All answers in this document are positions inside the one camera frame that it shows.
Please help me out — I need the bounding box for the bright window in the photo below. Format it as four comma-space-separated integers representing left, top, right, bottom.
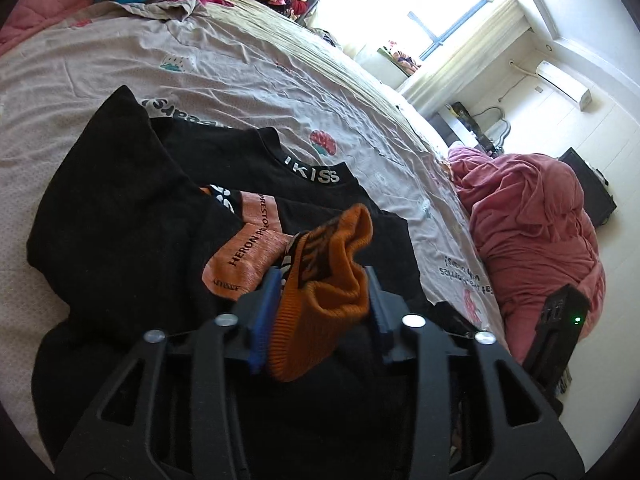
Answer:
312, 0, 491, 60

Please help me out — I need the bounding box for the black sweatshirt with orange patches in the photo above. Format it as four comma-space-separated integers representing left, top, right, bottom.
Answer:
27, 88, 431, 479

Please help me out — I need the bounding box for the pinkish-grey printed bed sheet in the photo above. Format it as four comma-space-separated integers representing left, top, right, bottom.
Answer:
1, 0, 504, 457

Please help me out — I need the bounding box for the white wall air conditioner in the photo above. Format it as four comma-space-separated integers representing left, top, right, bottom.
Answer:
535, 61, 592, 112

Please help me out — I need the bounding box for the black box on floor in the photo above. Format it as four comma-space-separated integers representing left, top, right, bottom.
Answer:
559, 148, 617, 229

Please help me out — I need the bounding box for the crumpled pink blanket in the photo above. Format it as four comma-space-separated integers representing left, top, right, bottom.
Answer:
448, 146, 606, 362

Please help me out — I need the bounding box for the white side table with items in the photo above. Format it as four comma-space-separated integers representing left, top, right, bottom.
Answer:
427, 102, 511, 157

